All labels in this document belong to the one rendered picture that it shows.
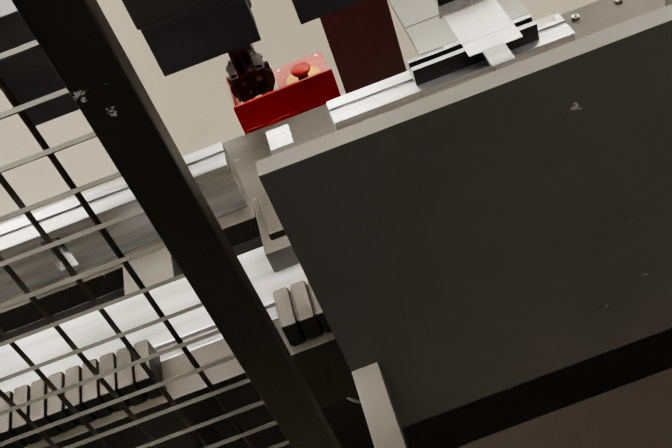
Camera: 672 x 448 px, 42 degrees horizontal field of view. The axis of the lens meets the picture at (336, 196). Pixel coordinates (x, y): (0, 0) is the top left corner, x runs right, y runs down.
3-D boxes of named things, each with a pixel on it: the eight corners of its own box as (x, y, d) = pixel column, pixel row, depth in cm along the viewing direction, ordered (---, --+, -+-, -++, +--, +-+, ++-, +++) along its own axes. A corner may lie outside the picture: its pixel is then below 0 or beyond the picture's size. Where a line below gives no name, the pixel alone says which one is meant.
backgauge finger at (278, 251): (317, 123, 134) (308, 98, 130) (360, 241, 115) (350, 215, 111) (243, 151, 134) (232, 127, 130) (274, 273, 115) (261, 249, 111)
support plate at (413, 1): (472, -57, 155) (471, -62, 155) (530, 17, 136) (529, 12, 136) (376, -21, 156) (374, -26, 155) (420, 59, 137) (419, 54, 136)
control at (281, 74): (335, 94, 191) (311, 26, 179) (356, 138, 179) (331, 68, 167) (249, 129, 191) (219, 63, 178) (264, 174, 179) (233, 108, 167)
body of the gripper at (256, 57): (239, 106, 171) (216, 54, 163) (233, 85, 177) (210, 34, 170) (276, 91, 171) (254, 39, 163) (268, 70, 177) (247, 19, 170)
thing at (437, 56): (531, 29, 138) (529, 13, 135) (539, 39, 135) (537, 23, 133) (410, 75, 138) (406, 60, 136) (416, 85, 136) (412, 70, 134)
